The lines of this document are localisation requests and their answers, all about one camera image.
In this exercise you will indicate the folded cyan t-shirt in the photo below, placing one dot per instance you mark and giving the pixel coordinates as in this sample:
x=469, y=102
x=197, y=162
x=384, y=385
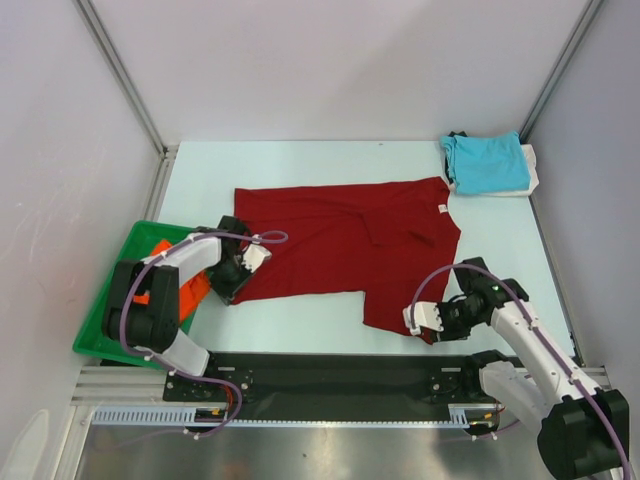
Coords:
x=482, y=160

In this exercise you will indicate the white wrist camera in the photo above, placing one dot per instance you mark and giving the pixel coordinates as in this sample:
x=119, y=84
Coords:
x=421, y=317
x=254, y=256

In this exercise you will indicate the orange t-shirt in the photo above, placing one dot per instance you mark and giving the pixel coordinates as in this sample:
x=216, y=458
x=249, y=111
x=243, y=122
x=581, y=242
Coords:
x=191, y=293

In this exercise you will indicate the left aluminium corner post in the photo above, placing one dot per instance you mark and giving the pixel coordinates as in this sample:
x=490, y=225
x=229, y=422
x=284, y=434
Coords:
x=110, y=54

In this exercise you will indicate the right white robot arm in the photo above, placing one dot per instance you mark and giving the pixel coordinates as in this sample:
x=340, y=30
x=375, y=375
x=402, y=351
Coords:
x=581, y=429

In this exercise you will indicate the aluminium corner post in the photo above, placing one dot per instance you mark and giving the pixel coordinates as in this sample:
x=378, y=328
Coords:
x=110, y=54
x=578, y=34

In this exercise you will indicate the dark red t-shirt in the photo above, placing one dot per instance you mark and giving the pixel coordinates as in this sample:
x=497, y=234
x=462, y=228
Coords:
x=378, y=239

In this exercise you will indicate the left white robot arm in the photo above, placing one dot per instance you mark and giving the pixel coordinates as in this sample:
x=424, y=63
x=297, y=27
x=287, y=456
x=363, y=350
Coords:
x=153, y=330

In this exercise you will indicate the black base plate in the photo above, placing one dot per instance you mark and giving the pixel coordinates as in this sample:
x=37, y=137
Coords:
x=351, y=409

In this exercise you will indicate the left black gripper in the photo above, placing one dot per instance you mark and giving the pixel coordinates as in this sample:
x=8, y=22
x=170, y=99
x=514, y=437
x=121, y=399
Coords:
x=226, y=292

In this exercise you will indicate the green plastic tray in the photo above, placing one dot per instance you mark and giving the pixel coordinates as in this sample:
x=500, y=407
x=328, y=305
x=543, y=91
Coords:
x=141, y=240

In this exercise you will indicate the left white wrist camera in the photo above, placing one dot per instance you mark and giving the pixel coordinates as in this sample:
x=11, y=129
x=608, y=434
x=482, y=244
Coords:
x=254, y=256

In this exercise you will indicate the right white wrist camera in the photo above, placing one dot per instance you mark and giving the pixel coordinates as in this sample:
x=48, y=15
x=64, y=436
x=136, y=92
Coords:
x=421, y=317

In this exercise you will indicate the folded dark green t-shirt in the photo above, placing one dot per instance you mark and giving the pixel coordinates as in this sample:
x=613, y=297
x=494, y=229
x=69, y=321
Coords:
x=452, y=134

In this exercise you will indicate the right aluminium corner post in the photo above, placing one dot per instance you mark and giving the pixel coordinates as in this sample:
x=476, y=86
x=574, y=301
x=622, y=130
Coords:
x=578, y=34

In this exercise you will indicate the folded white t-shirt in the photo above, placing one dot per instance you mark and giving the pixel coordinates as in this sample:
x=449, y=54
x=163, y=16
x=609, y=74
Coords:
x=530, y=172

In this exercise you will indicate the aluminium front rail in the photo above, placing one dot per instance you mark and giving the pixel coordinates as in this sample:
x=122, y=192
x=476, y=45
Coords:
x=136, y=385

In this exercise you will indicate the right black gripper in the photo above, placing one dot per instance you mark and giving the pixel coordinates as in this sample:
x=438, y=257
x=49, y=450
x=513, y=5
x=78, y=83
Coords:
x=445, y=329

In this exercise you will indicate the white slotted cable duct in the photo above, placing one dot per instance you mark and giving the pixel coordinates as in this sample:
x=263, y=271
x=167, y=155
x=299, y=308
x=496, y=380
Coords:
x=194, y=417

